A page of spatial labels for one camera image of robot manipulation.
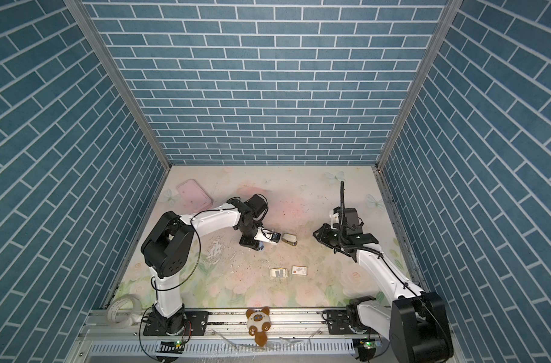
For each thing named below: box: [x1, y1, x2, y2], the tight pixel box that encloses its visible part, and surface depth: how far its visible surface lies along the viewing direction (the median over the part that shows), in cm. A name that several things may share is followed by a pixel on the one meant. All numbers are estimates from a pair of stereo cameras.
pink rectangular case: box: [176, 178, 214, 215], surface depth 109 cm
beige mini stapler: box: [280, 232, 298, 246], surface depth 93 cm
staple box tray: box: [269, 267, 289, 278], surface depth 86 cm
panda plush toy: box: [245, 306, 271, 348], surface depth 73 cm
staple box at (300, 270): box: [291, 265, 309, 277], surface depth 86 cm
